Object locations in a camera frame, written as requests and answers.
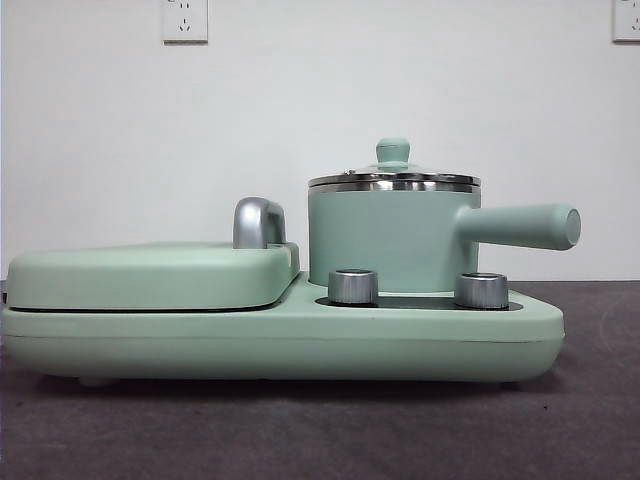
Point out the glass pot lid green knob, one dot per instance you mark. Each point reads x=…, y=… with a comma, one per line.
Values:
x=392, y=152

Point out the silver control knob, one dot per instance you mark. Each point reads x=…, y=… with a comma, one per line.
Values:
x=352, y=287
x=481, y=290

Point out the green hinged griddle lid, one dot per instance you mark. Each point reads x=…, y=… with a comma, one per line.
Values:
x=150, y=275

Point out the white wall power outlet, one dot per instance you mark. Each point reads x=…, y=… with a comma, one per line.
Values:
x=184, y=22
x=627, y=20

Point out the green breakfast machine base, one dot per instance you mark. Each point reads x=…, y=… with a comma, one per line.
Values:
x=300, y=340

